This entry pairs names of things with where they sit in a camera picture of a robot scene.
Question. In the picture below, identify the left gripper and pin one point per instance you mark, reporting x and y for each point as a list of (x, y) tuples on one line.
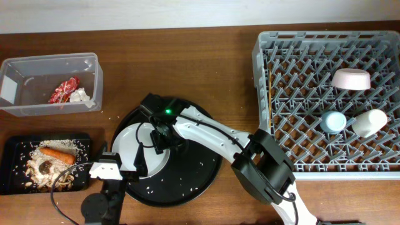
[(139, 166)]

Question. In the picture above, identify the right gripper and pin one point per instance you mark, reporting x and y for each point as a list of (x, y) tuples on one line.
[(158, 142)]

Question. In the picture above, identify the white round plate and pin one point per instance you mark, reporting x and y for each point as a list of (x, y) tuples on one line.
[(126, 145)]

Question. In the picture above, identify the orange carrot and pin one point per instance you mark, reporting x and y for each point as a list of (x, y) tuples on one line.
[(62, 156)]

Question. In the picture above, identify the white tissue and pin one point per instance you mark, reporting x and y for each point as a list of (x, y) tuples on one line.
[(80, 95)]

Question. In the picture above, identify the rice and food scraps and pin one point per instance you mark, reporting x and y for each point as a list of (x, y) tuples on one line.
[(67, 182)]

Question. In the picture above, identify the brown food lump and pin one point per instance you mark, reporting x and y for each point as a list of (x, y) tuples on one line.
[(45, 167)]

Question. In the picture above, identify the red wrapper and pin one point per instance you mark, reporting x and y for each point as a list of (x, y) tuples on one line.
[(64, 90)]

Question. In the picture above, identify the pink bowl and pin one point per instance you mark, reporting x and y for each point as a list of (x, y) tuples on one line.
[(351, 79)]

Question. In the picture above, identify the wooden chopstick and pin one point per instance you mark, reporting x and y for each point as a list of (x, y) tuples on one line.
[(270, 98)]

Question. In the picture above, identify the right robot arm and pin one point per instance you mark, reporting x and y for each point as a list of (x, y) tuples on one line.
[(261, 166)]

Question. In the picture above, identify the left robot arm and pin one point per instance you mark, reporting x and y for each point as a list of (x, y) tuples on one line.
[(106, 206)]

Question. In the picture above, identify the grey dishwasher rack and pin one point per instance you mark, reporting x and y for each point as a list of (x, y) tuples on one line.
[(302, 66)]

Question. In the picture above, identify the round black serving tray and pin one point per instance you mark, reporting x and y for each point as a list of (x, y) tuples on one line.
[(185, 176)]

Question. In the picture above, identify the black rectangular tray bin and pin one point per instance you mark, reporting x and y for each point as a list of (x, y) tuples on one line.
[(15, 157)]

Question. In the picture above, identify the clear plastic bin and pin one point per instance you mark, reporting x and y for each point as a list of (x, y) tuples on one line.
[(27, 84)]

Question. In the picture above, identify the light blue cup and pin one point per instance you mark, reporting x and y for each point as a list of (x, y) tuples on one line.
[(333, 122)]

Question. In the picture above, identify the white cup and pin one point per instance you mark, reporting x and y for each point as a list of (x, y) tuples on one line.
[(369, 123)]

